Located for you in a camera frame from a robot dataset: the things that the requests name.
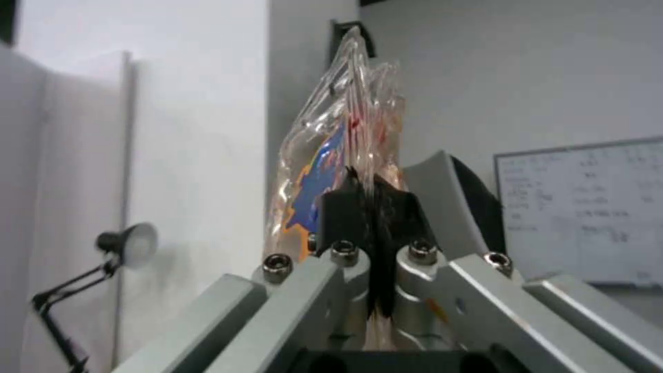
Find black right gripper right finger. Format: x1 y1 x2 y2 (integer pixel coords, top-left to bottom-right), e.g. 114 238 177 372
373 175 663 373

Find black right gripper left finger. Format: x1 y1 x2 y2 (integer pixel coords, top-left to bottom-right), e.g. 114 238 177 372
111 166 383 373

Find clear printed plastic takeout bag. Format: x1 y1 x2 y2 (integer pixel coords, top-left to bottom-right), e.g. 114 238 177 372
264 27 453 352

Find black desk lamp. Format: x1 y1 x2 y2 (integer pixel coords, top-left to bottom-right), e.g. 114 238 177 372
32 222 160 370

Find white partition panel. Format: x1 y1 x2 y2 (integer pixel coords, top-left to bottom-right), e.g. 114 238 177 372
0 40 140 373

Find white wall whiteboard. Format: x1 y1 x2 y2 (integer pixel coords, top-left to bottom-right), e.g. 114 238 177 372
492 136 663 289

